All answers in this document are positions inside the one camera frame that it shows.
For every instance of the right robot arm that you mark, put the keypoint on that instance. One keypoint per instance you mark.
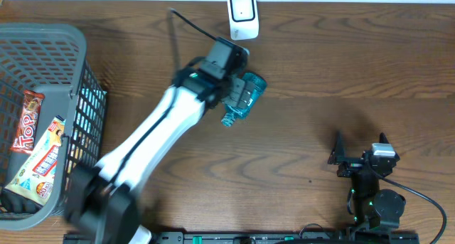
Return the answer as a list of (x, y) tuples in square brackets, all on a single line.
[(375, 209)]

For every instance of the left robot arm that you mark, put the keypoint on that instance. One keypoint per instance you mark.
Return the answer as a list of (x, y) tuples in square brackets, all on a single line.
[(102, 199)]

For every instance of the blue mouthwash bottle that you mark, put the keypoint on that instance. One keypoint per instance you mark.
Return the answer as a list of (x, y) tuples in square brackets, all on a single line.
[(235, 113)]

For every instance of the yellow snack bag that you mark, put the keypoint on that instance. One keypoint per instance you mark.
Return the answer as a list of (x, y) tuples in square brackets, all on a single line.
[(35, 178)]

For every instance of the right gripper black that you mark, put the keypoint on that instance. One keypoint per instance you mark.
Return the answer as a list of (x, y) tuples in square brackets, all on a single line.
[(338, 156)]

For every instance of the grey plastic shopping basket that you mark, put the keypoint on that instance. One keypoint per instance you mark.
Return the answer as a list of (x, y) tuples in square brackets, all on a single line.
[(48, 59)]

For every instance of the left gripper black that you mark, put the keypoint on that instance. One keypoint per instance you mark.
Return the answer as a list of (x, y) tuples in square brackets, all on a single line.
[(241, 92)]

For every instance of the white barcode scanner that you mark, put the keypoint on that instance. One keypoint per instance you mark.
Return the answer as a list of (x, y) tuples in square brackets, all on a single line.
[(243, 19)]

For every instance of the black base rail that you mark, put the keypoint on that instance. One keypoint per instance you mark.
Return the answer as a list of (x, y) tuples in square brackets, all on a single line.
[(270, 238)]

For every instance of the red Top snack bar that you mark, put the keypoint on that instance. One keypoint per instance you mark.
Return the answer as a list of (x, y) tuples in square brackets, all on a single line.
[(28, 121)]

